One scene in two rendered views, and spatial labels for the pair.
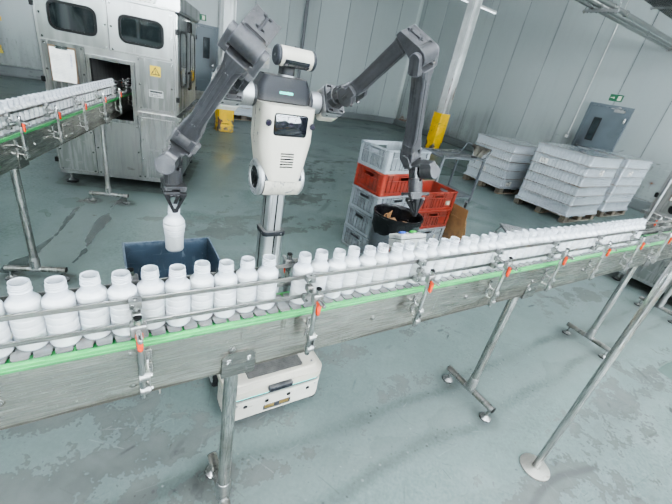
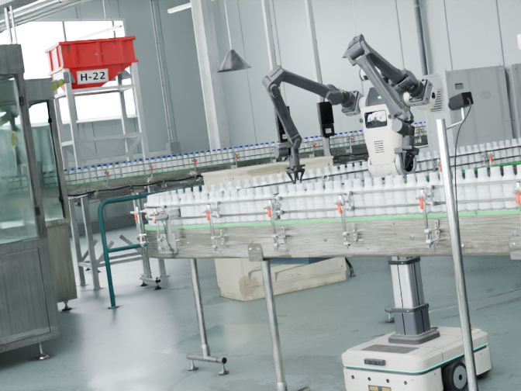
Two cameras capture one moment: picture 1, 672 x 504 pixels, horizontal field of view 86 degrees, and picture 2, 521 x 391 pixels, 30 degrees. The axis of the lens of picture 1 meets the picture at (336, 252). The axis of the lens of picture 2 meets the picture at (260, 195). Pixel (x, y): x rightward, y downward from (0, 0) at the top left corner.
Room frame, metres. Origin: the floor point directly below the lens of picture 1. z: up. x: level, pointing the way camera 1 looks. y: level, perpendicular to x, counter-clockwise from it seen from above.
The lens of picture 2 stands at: (0.15, -4.56, 1.38)
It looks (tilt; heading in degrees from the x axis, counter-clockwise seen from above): 3 degrees down; 82
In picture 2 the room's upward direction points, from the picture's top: 8 degrees counter-clockwise
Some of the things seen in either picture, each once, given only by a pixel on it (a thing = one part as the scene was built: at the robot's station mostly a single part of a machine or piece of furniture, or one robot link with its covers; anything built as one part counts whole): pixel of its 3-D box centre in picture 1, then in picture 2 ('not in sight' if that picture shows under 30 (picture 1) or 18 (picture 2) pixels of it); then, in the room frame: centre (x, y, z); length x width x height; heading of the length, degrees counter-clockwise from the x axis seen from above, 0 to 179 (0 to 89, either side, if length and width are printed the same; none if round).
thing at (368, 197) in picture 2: (427, 259); (370, 196); (1.25, -0.35, 1.08); 0.06 x 0.06 x 0.17
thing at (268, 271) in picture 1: (266, 281); (269, 203); (0.88, 0.18, 1.08); 0.06 x 0.06 x 0.17
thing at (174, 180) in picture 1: (173, 176); (294, 161); (1.10, 0.56, 1.26); 0.10 x 0.07 x 0.07; 37
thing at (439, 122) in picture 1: (436, 133); not in sight; (11.11, -2.15, 0.55); 0.40 x 0.40 x 1.10; 35
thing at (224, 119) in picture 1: (224, 104); not in sight; (8.18, 3.01, 0.55); 0.40 x 0.40 x 1.10; 35
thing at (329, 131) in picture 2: not in sight; (325, 120); (2.59, 6.38, 1.55); 0.17 x 0.15 x 0.42; 17
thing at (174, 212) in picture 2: not in sight; (169, 234); (0.39, 0.72, 0.96); 0.23 x 0.10 x 0.27; 35
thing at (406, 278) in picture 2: not in sight; (408, 295); (1.57, 0.33, 0.49); 0.13 x 0.13 x 0.40; 35
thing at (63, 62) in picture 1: (63, 64); not in sight; (3.68, 2.96, 1.22); 0.23 x 0.04 x 0.32; 107
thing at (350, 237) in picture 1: (374, 237); not in sight; (3.66, -0.38, 0.11); 0.61 x 0.41 x 0.22; 131
